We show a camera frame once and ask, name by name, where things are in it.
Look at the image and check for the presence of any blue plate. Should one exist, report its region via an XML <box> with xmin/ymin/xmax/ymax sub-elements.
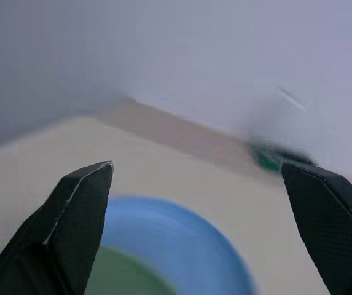
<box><xmin>99</xmin><ymin>196</ymin><xmax>259</xmax><ymax>295</ymax></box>

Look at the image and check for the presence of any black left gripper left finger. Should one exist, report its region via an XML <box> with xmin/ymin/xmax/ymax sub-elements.
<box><xmin>0</xmin><ymin>160</ymin><xmax>114</xmax><ymax>295</ymax></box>

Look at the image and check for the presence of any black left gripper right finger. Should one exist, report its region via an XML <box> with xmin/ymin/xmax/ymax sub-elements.
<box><xmin>281</xmin><ymin>162</ymin><xmax>352</xmax><ymax>295</ymax></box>

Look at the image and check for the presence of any dark green blurred object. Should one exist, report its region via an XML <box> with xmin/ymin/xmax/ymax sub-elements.
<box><xmin>249</xmin><ymin>140</ymin><xmax>313</xmax><ymax>173</ymax></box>

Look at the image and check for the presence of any green plate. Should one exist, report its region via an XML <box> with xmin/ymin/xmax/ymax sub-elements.
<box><xmin>0</xmin><ymin>245</ymin><xmax>176</xmax><ymax>295</ymax></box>

